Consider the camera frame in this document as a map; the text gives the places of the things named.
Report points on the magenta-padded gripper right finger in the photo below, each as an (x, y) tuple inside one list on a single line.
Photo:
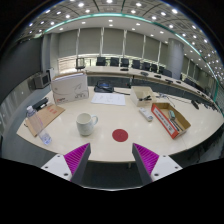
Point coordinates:
[(146, 159)]

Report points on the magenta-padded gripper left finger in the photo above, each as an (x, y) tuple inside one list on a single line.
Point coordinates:
[(77, 159)]

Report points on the flat round red coaster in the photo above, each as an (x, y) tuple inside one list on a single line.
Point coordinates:
[(120, 135)]

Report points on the white ceramic mug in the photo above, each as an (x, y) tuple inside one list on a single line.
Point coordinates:
[(85, 124)]

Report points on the open cardboard box red side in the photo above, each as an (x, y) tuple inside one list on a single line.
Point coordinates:
[(166, 125)]

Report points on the white power strip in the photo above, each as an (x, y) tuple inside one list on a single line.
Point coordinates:
[(146, 114)]

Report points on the grey board eraser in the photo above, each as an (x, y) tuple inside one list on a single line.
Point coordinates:
[(172, 115)]

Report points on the brown paper envelope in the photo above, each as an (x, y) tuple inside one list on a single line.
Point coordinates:
[(45, 117)]

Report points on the black marker pen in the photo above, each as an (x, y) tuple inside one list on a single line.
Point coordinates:
[(145, 98)]

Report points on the small white open box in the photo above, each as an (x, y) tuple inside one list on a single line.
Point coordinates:
[(140, 96)]

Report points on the black desk device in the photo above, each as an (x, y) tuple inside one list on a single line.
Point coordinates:
[(40, 103)]

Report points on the white printed paper sheet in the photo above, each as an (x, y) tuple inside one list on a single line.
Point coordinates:
[(108, 99)]

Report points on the large white carton box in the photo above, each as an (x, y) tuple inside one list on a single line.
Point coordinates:
[(69, 87)]

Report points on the small grey monitor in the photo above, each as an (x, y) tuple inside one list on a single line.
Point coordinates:
[(42, 80)]

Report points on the long curved conference desk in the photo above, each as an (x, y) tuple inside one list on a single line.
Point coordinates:
[(110, 70)]

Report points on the row of black office chairs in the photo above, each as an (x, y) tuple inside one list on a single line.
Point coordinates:
[(115, 61)]

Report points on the round ceiling lights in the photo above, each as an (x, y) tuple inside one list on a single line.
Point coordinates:
[(110, 20)]

